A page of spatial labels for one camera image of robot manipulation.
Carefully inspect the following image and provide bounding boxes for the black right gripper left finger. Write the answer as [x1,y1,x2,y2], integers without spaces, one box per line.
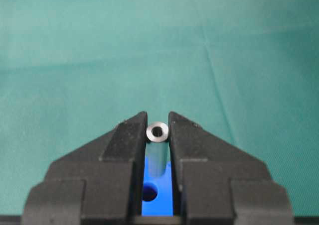
[22,112,148,225]

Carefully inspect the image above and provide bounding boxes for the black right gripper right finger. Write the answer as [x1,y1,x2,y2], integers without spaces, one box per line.
[168,112,294,225]

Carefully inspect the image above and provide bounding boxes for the silver metal shaft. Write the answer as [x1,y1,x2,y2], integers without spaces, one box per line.
[146,121,169,178]

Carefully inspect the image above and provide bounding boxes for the small blue plastic gear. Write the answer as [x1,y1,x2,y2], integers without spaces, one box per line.
[142,157,173,217]

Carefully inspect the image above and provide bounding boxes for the green table mat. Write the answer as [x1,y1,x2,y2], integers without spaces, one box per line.
[0,0,319,216]

